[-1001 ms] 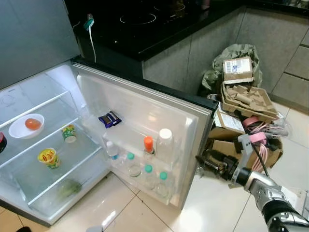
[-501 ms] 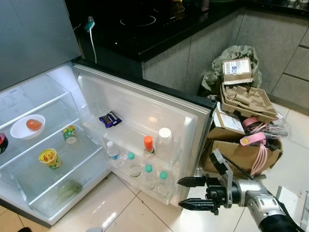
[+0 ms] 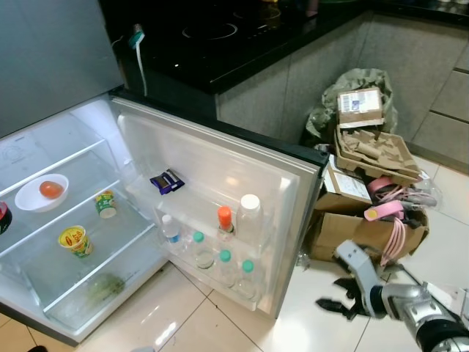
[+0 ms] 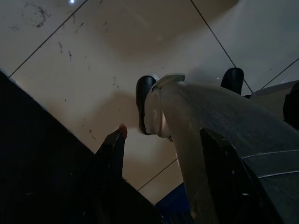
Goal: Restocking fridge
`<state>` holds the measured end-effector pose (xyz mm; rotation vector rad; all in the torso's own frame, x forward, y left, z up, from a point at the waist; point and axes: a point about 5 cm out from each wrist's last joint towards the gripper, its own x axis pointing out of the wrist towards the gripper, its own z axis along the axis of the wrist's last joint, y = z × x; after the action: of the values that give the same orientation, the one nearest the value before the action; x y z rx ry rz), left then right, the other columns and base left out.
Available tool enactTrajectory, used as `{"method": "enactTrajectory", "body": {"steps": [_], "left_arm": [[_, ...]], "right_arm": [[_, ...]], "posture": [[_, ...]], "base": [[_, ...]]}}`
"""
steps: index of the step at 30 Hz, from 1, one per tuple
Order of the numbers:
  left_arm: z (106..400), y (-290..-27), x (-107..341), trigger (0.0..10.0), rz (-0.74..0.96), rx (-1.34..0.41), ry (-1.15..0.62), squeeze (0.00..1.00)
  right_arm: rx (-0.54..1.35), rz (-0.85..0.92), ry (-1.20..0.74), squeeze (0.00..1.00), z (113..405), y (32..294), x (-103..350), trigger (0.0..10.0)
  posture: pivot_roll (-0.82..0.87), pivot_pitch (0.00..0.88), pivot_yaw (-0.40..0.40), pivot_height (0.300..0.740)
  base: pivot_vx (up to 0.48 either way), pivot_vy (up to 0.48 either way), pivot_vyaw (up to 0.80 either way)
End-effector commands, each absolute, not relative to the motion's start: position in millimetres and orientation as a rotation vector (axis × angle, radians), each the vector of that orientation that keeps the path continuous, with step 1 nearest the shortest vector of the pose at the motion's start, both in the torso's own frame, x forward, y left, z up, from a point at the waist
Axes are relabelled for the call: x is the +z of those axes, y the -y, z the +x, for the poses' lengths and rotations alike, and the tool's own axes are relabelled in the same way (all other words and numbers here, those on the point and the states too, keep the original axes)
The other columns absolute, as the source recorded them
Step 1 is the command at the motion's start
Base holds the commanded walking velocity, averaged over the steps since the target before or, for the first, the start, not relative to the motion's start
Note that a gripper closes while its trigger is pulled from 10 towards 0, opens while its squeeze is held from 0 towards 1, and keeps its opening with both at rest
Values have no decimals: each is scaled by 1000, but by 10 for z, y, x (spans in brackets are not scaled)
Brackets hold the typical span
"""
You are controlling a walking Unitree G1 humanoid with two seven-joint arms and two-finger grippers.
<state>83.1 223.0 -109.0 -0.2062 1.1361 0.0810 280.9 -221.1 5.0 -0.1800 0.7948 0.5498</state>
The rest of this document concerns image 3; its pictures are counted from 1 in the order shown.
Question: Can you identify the grey fridge door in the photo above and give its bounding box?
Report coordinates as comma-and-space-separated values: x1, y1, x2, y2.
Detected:
110, 95, 330, 318

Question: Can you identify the red tomato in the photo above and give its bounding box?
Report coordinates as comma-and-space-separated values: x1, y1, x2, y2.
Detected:
39, 180, 65, 199

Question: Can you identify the white oval bowl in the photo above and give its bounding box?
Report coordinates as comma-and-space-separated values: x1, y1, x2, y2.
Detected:
14, 173, 71, 214

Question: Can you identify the glass fridge shelf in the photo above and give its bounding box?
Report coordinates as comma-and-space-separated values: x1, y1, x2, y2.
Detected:
0, 110, 111, 200
0, 147, 129, 257
0, 198, 168, 312

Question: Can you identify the grey two-door fridge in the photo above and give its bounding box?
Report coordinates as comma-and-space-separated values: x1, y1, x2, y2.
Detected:
0, 0, 330, 347

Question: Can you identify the large cardboard box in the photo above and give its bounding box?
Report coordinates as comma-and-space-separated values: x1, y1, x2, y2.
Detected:
306, 208, 430, 265

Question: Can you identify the clear bottle green cap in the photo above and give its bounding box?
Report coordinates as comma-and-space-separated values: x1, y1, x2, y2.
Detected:
217, 249, 237, 289
237, 259, 259, 301
191, 230, 215, 271

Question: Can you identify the open box white label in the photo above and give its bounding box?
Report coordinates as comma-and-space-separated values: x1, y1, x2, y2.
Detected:
318, 165, 375, 215

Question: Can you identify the pink roll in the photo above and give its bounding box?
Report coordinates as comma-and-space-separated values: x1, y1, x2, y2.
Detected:
366, 175, 401, 199

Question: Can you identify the large bottle white cap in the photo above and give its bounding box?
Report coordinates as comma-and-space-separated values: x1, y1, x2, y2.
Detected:
235, 193, 265, 247

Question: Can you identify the brown paper pulp tray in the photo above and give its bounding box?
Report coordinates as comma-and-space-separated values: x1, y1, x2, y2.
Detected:
333, 125, 425, 185

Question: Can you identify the bottle orange cap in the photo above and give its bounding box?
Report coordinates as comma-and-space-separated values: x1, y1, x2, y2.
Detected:
216, 205, 236, 243

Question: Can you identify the green plastic bag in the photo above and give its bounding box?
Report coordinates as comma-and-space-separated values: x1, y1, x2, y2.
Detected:
303, 67, 397, 149

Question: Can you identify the taped box white label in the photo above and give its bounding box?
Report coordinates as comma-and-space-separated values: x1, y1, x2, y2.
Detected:
336, 86, 388, 130

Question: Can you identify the small bottle blue label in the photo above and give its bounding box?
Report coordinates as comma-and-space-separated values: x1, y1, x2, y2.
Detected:
160, 213, 182, 245

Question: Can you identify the dark blue snack packet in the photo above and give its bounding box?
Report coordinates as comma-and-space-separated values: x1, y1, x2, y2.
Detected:
149, 168, 186, 196

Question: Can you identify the green leafy vegetable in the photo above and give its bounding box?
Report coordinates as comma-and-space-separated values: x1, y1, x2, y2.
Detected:
84, 272, 126, 302

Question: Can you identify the green cup noodle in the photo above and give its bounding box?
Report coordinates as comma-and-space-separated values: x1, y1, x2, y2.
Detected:
94, 189, 119, 220

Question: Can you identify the yellow cup noodle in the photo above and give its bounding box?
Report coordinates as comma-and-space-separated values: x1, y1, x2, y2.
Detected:
58, 224, 95, 260

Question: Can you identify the black induction hob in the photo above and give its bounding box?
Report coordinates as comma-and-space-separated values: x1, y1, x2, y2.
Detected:
158, 4, 316, 68

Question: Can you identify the red black bowl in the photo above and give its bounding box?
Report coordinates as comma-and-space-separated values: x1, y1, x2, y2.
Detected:
0, 202, 12, 236

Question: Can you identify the light grey right wrist camera mount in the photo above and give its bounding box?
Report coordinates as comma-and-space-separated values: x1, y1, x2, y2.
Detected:
333, 240, 384, 294

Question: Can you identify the pink strap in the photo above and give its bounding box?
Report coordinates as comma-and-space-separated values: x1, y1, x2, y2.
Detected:
380, 218, 410, 267

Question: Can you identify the white cable teal plug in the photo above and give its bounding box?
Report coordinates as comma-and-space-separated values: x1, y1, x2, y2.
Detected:
130, 23, 149, 98

